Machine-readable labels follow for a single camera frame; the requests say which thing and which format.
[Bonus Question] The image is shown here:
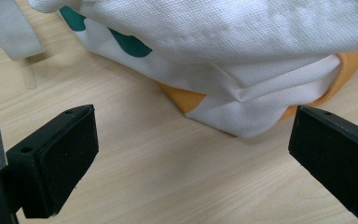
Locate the white green orange cloth bag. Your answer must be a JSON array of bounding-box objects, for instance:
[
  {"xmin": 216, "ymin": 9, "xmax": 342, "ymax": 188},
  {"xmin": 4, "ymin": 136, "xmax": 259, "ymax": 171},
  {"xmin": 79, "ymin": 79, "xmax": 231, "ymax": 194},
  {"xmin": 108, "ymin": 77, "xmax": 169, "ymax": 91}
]
[{"xmin": 0, "ymin": 0, "xmax": 358, "ymax": 139}]

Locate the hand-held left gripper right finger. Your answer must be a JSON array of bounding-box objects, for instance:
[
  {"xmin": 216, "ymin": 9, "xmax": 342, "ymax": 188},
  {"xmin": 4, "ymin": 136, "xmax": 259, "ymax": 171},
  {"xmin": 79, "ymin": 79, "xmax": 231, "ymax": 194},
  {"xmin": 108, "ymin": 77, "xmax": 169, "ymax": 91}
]
[{"xmin": 288, "ymin": 105, "xmax": 358, "ymax": 220}]

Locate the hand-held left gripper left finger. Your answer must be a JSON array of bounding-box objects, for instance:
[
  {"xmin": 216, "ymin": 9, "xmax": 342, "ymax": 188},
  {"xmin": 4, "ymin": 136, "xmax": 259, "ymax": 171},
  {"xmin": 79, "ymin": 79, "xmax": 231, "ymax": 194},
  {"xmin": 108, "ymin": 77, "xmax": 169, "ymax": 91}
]
[{"xmin": 0, "ymin": 104, "xmax": 100, "ymax": 219}]

